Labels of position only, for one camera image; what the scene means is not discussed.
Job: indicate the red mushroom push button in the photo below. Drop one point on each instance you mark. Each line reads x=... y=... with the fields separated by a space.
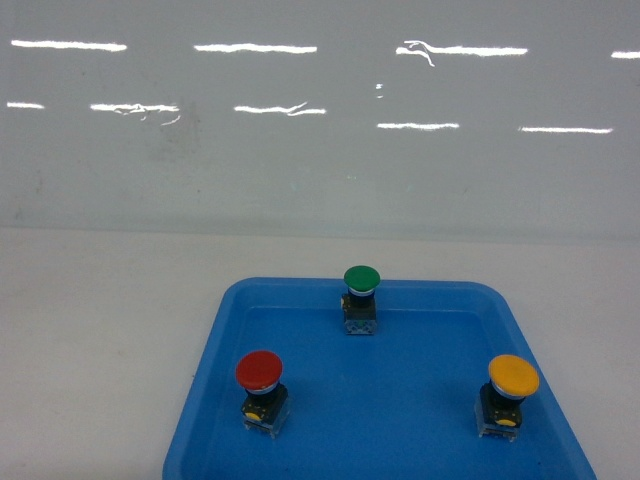
x=267 y=403

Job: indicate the yellow mushroom push button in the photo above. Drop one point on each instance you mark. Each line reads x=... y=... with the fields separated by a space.
x=511 y=380

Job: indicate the green mushroom push button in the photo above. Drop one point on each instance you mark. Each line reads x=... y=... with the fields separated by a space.
x=358 y=303

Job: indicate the blue plastic tray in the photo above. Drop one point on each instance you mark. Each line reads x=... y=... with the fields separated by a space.
x=398 y=404

